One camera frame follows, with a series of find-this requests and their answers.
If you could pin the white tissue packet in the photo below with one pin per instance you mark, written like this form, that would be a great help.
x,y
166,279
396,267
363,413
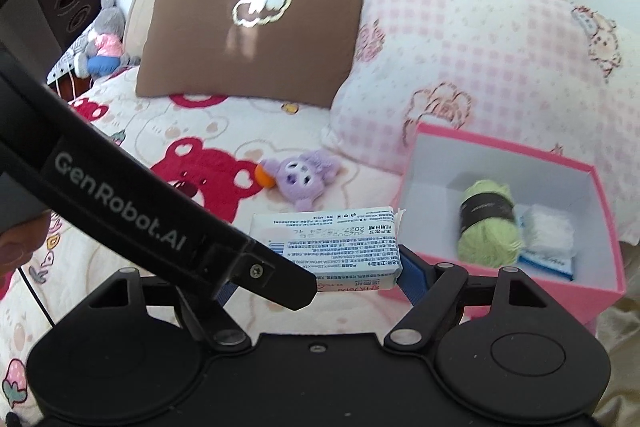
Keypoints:
x,y
340,242

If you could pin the clear packet with orange label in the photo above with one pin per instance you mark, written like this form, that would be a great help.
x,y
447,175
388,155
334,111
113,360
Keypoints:
x,y
547,227

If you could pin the brown pillow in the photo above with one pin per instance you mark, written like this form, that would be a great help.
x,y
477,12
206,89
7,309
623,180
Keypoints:
x,y
200,47

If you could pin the person's left hand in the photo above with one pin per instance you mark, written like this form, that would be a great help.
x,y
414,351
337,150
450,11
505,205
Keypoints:
x,y
20,252

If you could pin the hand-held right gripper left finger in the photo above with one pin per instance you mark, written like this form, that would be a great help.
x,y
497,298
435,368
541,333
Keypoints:
x,y
212,319

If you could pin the grey plush rabbit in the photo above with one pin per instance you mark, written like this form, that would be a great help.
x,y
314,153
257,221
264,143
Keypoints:
x,y
107,22

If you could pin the dotted grey cloth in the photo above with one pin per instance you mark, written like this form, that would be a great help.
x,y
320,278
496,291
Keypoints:
x,y
67,62

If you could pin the pink cardboard box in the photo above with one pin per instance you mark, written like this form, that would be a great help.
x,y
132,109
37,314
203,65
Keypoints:
x,y
607,297

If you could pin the bear printed blanket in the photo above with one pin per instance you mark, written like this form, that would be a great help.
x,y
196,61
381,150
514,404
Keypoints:
x,y
165,127

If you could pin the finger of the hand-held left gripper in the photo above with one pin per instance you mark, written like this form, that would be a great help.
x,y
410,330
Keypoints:
x,y
280,282

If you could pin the green yarn ball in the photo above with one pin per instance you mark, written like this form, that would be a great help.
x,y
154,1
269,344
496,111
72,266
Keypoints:
x,y
485,237

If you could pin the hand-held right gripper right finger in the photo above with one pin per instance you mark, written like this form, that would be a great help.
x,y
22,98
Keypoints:
x,y
412,277

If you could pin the pink checked pillow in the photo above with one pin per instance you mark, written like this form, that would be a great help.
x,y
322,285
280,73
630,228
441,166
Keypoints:
x,y
475,37

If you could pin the purple plush toy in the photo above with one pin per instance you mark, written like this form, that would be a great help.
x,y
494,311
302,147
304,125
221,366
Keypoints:
x,y
300,177

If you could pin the orange ball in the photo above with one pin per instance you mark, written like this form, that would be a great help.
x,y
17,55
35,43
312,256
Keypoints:
x,y
262,177

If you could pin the beige shiny curtain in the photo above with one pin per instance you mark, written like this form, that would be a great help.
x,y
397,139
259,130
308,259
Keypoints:
x,y
620,357

